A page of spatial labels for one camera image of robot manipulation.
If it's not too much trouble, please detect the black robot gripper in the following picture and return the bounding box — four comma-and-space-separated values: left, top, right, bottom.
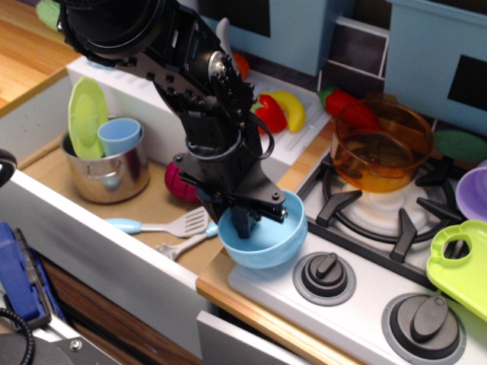
173, 133, 285, 239

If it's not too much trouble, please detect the light blue plastic bowl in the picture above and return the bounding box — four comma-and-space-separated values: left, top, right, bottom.
218, 190, 307, 269

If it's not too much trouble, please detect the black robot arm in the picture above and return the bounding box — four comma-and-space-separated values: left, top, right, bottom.
59, 1, 286, 238

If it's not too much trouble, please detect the purple plastic bowl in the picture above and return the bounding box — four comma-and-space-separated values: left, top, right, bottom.
455, 160, 486, 222

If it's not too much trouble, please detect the magenta toy beet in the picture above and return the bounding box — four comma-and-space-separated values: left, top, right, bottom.
164, 162, 199, 203

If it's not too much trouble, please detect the red toy bell pepper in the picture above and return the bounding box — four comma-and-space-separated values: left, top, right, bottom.
251, 94, 288, 135

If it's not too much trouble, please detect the small black stove knob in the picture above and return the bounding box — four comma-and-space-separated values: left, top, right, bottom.
292, 252, 357, 306

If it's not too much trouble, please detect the steel cooking pot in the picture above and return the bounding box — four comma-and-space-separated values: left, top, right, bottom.
61, 127, 150, 204

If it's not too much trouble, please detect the yellow toy banana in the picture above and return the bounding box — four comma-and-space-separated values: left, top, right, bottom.
269, 90, 307, 133

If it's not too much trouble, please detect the light blue plastic cup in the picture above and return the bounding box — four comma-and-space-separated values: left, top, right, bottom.
97, 118, 142, 157

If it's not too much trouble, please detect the red toy chili pepper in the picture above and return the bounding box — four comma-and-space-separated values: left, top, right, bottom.
317, 87, 381, 132

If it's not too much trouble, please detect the orange transparent pot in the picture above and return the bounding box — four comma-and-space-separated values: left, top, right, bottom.
329, 99, 434, 192

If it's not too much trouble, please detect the black stove burner grate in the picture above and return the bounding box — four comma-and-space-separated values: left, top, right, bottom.
297, 156, 466, 290

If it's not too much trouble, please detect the green plastic plate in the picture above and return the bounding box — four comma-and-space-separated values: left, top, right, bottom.
68, 76, 109, 160

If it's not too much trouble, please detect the grey toy faucet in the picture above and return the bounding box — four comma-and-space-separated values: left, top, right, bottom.
215, 17, 233, 56

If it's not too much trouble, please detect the blue clamp device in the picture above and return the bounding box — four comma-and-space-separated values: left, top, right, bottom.
1, 222, 66, 329

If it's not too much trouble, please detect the large black stove knob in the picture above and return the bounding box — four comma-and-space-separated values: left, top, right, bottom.
381, 294, 466, 364

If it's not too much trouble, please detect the green round scrub pad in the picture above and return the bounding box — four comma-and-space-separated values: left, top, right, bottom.
434, 130, 486, 163

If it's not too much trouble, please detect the green plastic cutting board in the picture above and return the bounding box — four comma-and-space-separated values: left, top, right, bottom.
426, 220, 486, 320

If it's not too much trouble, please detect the light blue storage bin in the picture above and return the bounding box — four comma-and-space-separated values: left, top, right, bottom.
384, 1, 486, 135

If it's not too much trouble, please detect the green knitted toy vegetable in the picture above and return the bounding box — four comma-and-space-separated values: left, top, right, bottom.
36, 0, 60, 31

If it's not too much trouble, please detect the blue handled toy spatula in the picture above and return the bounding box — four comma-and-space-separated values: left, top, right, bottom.
106, 207, 209, 238

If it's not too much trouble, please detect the blue handled toy fork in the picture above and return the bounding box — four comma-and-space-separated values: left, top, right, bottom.
155, 221, 218, 261

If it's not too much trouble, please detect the black coiled cable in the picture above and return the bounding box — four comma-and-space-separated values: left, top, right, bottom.
0, 307, 36, 365

